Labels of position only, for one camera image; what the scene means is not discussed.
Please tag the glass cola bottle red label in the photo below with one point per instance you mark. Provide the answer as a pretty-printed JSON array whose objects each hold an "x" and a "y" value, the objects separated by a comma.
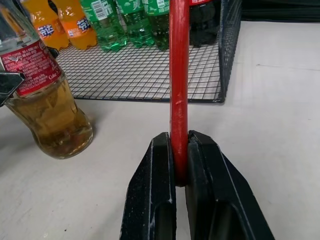
[{"x": 57, "y": 120}]

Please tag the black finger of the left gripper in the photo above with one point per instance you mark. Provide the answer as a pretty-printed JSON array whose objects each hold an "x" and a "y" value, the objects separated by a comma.
[
  {"x": 53, "y": 52},
  {"x": 8, "y": 83}
]

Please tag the dark cola plastic bottle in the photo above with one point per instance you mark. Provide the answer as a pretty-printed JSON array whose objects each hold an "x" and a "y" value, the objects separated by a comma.
[{"x": 203, "y": 25}]

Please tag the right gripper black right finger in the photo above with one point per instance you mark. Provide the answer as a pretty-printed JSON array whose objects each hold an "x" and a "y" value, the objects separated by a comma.
[{"x": 215, "y": 195}]

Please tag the red bottle opener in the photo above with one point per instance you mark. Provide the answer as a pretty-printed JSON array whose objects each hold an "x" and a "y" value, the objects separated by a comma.
[{"x": 179, "y": 100}]

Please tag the orange soda plastic bottle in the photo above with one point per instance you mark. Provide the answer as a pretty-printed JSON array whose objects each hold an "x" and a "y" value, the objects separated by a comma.
[
  {"x": 46, "y": 27},
  {"x": 80, "y": 30}
]

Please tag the green soda plastic bottle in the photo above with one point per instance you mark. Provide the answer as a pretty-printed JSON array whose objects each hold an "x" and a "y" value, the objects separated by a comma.
[
  {"x": 160, "y": 32},
  {"x": 137, "y": 30},
  {"x": 107, "y": 32}
]

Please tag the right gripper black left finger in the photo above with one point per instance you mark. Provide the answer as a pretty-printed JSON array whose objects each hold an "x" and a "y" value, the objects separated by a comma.
[{"x": 147, "y": 190}]

